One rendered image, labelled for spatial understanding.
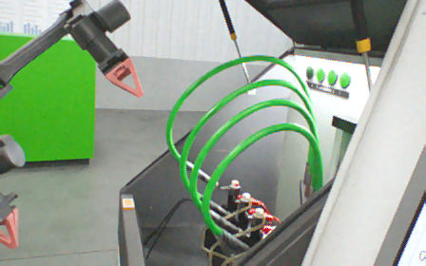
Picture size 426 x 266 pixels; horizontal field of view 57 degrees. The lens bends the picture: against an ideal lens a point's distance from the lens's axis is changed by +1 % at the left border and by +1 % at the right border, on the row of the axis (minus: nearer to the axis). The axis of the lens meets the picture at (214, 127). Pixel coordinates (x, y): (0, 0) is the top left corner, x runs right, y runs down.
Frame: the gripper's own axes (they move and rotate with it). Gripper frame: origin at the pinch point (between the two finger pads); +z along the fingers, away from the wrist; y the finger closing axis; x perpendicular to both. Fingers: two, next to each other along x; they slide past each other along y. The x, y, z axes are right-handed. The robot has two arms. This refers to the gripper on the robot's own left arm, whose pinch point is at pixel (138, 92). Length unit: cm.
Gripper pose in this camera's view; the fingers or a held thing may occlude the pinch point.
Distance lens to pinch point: 90.6
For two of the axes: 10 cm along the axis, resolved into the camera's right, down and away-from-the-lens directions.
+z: 6.4, 7.7, 0.6
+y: -1.2, 0.2, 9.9
